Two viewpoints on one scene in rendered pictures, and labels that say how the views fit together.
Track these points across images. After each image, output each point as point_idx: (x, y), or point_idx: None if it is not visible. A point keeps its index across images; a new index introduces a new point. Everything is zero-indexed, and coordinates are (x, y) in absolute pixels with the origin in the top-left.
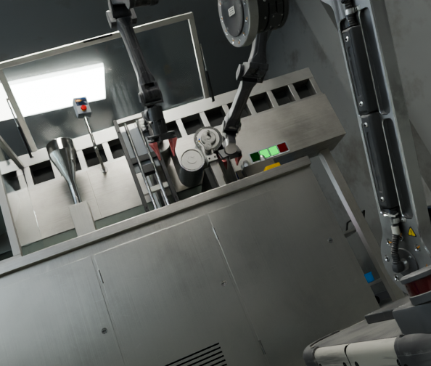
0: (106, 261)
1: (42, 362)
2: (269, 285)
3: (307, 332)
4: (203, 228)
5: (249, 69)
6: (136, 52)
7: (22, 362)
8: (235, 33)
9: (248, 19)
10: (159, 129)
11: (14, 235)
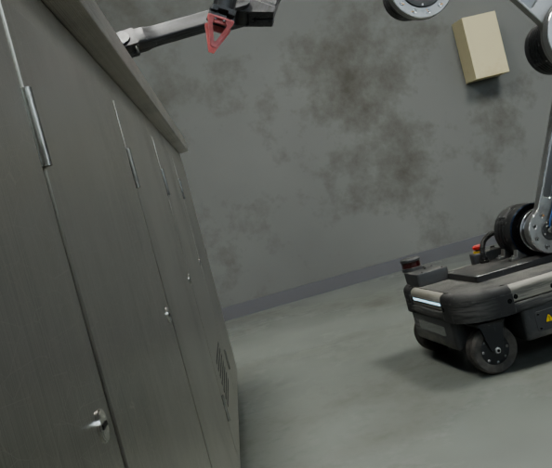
0: (160, 160)
1: (183, 305)
2: (208, 283)
3: (228, 352)
4: (176, 174)
5: (269, 12)
6: None
7: (176, 293)
8: (414, 2)
9: (443, 6)
10: (234, 8)
11: None
